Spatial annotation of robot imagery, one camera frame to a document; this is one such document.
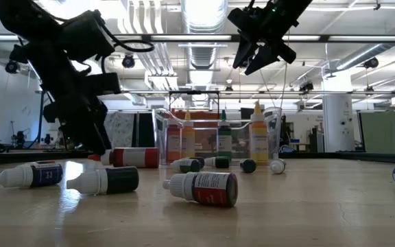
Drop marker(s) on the small black dropper bottle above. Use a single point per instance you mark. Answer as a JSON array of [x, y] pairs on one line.
[[122, 179]]

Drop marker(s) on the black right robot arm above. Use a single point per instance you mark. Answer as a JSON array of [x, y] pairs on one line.
[[297, 7]]

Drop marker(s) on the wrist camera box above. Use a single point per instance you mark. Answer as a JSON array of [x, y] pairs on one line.
[[240, 20], [87, 34]]

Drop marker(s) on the small dark green dropper bottle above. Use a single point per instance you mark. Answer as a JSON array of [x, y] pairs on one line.
[[189, 166], [248, 165]]

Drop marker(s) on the black overhead light bar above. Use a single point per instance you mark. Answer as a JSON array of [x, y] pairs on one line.
[[146, 37]]

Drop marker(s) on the green partition wall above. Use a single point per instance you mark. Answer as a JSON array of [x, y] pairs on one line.
[[389, 132]]

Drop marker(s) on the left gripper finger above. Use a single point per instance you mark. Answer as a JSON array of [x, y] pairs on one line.
[[81, 135], [102, 127]]

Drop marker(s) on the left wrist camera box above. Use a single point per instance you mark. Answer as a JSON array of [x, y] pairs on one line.
[[87, 34]]

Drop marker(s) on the patterned grey partition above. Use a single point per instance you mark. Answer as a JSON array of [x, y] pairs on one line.
[[118, 130]]

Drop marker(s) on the clear plastic bin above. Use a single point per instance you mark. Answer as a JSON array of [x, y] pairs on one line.
[[240, 137]]

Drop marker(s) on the large green food coloring bottle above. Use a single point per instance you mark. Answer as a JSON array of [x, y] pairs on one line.
[[224, 140]]

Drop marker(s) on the small red dropper bottle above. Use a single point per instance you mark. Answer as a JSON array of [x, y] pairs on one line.
[[211, 188]]

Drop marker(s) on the white round column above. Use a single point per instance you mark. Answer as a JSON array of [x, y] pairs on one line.
[[338, 123]]

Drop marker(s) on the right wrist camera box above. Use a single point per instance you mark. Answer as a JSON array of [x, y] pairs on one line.
[[240, 20]]

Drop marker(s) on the black distant gantry frame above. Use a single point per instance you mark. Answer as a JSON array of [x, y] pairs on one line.
[[194, 92]]

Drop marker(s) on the black hanging camera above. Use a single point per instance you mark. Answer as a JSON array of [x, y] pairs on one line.
[[128, 61], [306, 86], [370, 62], [12, 67]]

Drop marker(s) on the large orange food coloring bottle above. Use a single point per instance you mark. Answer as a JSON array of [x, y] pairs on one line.
[[188, 140]]

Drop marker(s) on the white round small bottle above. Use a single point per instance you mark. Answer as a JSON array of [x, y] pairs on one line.
[[277, 166]]

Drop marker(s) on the black metal rig frame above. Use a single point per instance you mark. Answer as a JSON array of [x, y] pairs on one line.
[[12, 157]]

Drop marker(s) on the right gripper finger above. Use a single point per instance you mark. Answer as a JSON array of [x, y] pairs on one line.
[[243, 55], [261, 60]]

